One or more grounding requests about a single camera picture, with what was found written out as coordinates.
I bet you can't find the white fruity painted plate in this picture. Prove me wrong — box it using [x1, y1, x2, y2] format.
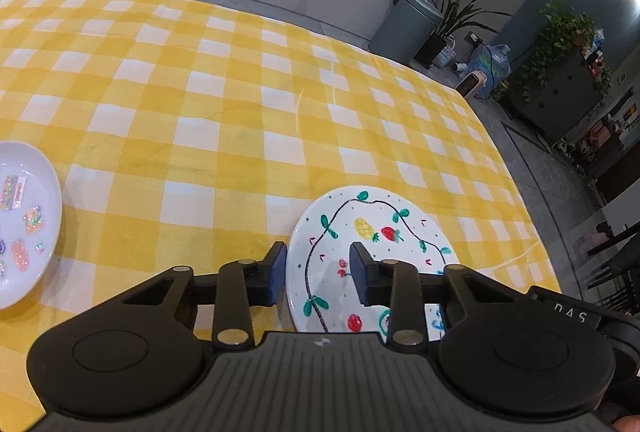
[285, 185, 461, 346]

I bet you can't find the small white sticker plate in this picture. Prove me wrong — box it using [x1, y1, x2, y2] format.
[0, 140, 63, 309]

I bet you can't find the person's hand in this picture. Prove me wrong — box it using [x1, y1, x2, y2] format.
[612, 416, 640, 432]

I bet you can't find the yellow checkered tablecloth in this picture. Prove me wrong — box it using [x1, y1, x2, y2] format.
[1, 0, 559, 431]

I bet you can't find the blue water bottle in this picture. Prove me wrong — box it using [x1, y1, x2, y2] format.
[469, 44, 511, 99]

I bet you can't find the grey trash bin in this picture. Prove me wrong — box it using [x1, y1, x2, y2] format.
[368, 0, 442, 66]

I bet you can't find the green potted plant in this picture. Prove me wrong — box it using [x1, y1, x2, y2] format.
[414, 0, 510, 69]

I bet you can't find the leafy plant on cabinet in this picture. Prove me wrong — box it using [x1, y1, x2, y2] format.
[509, 2, 612, 103]

